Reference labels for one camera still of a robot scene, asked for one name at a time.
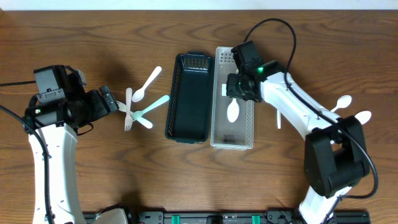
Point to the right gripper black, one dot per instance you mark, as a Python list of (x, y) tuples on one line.
[(231, 90)]

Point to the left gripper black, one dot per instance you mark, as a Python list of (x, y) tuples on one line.
[(107, 98)]

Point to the white plastic fork underneath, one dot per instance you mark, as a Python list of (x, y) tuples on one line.
[(146, 123)]

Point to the white spoon bowl down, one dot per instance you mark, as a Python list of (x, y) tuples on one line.
[(233, 111)]

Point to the white plastic fork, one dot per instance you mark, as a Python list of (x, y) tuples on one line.
[(128, 118)]

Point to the white spoon bowl up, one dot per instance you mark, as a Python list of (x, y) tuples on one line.
[(279, 123)]

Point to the mint green plastic fork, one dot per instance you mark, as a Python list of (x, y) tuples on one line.
[(140, 113)]

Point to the white spoon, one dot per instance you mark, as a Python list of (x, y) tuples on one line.
[(363, 117), (139, 94), (342, 102)]

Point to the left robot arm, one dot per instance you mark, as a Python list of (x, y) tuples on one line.
[(54, 118)]

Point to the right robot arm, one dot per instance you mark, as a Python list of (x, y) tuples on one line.
[(335, 157)]

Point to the clear plastic basket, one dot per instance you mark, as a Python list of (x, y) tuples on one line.
[(225, 135)]

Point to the black plastic basket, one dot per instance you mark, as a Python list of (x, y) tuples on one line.
[(188, 117)]

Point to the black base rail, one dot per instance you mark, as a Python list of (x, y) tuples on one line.
[(267, 217)]

